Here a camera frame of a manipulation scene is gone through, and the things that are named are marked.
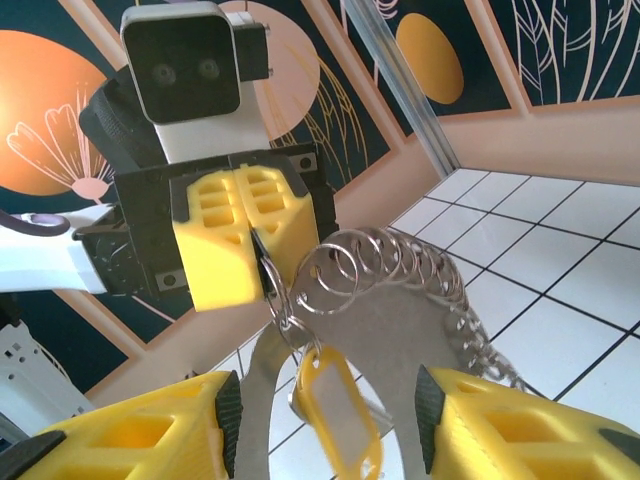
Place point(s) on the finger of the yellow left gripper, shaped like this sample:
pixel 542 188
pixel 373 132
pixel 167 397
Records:
pixel 290 225
pixel 215 260

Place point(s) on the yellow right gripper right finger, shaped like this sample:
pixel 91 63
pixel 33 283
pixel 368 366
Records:
pixel 525 435

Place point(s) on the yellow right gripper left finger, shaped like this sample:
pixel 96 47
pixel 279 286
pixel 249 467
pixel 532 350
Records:
pixel 125 440

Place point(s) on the yellow key tag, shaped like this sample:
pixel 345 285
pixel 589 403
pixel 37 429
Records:
pixel 345 415

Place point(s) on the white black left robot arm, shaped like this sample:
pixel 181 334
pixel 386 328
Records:
pixel 40 260

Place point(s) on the white plastic crate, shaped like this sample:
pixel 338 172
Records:
pixel 30 380

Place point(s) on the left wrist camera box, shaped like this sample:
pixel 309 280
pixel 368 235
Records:
pixel 180 65

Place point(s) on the aluminium corner post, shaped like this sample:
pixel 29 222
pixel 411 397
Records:
pixel 400 85

